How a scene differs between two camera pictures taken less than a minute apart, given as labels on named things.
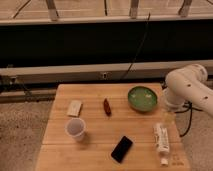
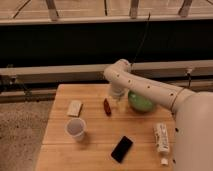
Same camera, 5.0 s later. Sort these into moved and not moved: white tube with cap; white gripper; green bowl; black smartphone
Moved: white gripper
Not moved: white tube with cap; green bowl; black smartphone
